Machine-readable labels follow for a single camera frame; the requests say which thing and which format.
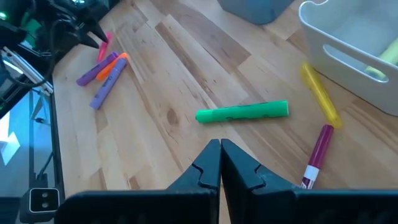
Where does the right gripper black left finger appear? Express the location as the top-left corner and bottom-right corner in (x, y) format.
(54, 138), (222, 224)

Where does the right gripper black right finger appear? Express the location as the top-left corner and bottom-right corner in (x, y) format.
(221, 138), (398, 224)

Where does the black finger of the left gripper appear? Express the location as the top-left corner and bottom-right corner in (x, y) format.
(86, 20), (109, 44)
(77, 33), (100, 49)

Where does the pink highlighter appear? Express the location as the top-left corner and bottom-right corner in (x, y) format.
(96, 32), (113, 63)

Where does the dark purple highlighter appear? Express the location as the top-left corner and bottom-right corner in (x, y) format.
(76, 51), (119, 87)

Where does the orange highlighter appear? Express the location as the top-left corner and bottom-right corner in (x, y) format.
(95, 52), (129, 82)

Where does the light purple highlighter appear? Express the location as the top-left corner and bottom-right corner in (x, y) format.
(89, 58), (128, 110)

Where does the thin maroon capped marker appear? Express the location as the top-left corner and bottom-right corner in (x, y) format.
(299, 124), (335, 190)

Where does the green highlighter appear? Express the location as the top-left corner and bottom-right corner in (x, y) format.
(195, 100), (290, 124)

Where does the pale yellow-green highlighter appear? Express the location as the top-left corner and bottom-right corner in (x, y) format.
(363, 37), (398, 80)

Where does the green object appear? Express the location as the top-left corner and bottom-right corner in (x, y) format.
(20, 17), (43, 43)

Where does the slim yellow highlighter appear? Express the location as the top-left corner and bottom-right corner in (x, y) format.
(300, 61), (343, 129)

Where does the light grey plastic bin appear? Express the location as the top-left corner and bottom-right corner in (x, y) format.
(298, 0), (398, 117)

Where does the dark grey plastic bin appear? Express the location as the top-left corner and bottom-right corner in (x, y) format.
(217, 0), (295, 26)

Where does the small square camera box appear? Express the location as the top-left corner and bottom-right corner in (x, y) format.
(19, 187), (60, 223)

